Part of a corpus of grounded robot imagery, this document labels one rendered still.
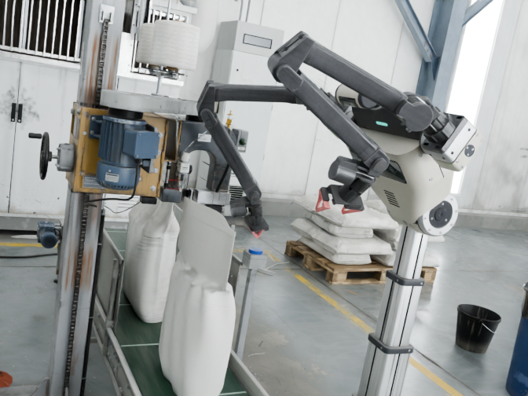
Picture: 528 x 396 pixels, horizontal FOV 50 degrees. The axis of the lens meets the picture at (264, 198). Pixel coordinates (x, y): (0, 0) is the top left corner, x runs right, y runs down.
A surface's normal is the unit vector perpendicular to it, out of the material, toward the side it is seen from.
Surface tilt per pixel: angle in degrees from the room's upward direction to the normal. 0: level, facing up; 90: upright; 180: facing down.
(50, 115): 91
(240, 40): 90
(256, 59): 90
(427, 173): 90
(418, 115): 107
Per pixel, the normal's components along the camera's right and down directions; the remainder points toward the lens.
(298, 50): 0.15, 0.47
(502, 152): 0.43, 0.24
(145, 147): 0.76, 0.24
